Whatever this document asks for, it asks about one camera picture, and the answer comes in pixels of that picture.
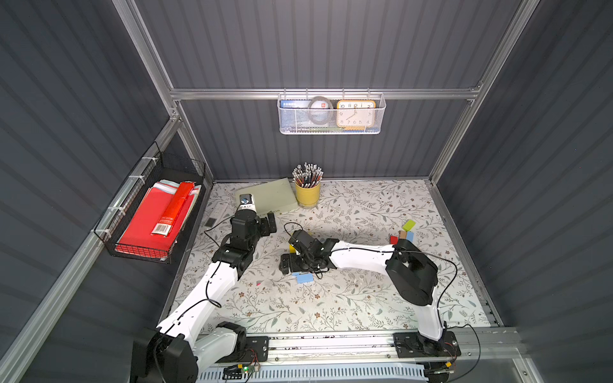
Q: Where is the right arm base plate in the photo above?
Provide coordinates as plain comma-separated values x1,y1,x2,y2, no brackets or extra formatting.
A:
393,330,461,360

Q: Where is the lime green block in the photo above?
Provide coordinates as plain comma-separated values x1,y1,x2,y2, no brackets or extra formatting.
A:
402,220,416,232

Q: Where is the aluminium rail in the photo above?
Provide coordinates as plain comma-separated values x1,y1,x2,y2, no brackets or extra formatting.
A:
253,327,526,363

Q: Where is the yellow alarm clock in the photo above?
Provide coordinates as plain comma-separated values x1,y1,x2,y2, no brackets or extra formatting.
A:
336,100,377,130

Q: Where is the white wire wall basket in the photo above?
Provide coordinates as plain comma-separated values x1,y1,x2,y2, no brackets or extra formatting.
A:
277,91,386,135

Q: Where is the pale green book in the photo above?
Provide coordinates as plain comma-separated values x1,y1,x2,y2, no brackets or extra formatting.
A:
235,178,299,217

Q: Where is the grey tape roll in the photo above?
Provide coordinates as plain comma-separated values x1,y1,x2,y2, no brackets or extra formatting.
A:
307,96,333,127

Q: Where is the yellow pencil cup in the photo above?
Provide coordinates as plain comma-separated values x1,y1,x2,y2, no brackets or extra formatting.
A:
295,184,321,208

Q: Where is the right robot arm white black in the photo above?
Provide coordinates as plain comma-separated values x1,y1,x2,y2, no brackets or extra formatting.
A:
289,230,444,342

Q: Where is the red long box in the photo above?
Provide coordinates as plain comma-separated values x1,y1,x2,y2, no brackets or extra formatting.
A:
152,182,195,236

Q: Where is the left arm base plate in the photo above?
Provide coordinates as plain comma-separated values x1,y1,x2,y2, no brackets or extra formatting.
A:
217,336,270,363

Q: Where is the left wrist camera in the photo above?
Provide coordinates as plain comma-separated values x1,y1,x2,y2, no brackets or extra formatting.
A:
235,193,257,220

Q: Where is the black wire side basket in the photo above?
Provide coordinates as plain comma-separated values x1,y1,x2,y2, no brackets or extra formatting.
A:
94,145,206,263

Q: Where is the red folder stack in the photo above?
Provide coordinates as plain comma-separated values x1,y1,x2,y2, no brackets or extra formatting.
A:
114,180,201,261

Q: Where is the white remote control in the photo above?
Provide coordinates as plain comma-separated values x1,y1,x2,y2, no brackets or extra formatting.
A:
204,202,228,229

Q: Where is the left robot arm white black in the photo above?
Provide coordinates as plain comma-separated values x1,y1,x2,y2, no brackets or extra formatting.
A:
129,204,277,382

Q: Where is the bundle of pencils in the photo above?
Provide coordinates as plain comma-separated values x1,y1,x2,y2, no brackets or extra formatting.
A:
292,163,324,188

